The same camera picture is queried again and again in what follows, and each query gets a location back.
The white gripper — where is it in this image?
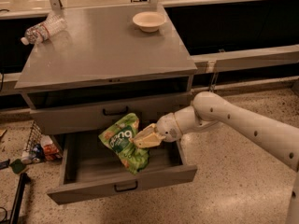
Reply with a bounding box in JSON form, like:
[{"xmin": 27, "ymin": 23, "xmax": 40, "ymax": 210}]
[{"xmin": 131, "ymin": 113, "xmax": 182, "ymax": 148}]

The green rice chip bag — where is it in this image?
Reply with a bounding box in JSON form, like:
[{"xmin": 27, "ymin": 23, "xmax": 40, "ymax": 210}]
[{"xmin": 98, "ymin": 113, "xmax": 150, "ymax": 175}]

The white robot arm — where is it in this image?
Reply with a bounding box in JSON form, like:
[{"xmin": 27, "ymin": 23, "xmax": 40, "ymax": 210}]
[{"xmin": 133, "ymin": 91, "xmax": 299, "ymax": 171}]

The open grey lower drawer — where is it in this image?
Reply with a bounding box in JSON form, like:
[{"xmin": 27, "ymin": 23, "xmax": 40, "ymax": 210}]
[{"xmin": 48, "ymin": 130, "xmax": 197, "ymax": 204}]

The grey drawer cabinet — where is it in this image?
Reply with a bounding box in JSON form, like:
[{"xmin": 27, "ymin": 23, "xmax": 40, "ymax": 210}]
[{"xmin": 14, "ymin": 3, "xmax": 199, "ymax": 206}]

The closed grey upper drawer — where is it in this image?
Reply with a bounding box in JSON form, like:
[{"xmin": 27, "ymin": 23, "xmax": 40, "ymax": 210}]
[{"xmin": 31, "ymin": 92, "xmax": 192, "ymax": 135}]

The red snack package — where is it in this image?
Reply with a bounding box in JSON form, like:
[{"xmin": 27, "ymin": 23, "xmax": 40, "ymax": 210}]
[{"xmin": 40, "ymin": 135, "xmax": 62, "ymax": 161}]

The beige ceramic bowl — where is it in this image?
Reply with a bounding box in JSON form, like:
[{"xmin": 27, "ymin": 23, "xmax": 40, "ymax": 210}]
[{"xmin": 133, "ymin": 11, "xmax": 165, "ymax": 33}]

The blue drink can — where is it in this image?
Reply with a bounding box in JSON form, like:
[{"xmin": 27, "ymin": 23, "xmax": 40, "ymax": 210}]
[{"xmin": 32, "ymin": 144, "xmax": 45, "ymax": 163}]

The white can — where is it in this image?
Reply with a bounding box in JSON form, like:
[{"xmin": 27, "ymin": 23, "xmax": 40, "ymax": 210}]
[{"xmin": 21, "ymin": 150, "xmax": 32, "ymax": 164}]

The black stand leg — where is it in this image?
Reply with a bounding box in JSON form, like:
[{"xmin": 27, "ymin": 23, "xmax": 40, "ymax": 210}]
[{"xmin": 9, "ymin": 173, "xmax": 31, "ymax": 224}]

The green sponge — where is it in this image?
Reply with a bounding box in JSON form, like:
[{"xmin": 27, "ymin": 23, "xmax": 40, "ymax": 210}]
[{"xmin": 9, "ymin": 159, "xmax": 27, "ymax": 175}]

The clear plastic water bottle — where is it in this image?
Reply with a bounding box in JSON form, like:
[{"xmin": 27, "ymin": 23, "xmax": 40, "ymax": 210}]
[{"xmin": 21, "ymin": 14, "xmax": 67, "ymax": 45}]

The wire basket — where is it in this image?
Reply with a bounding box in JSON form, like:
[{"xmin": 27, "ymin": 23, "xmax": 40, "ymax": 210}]
[{"xmin": 23, "ymin": 121, "xmax": 42, "ymax": 152}]

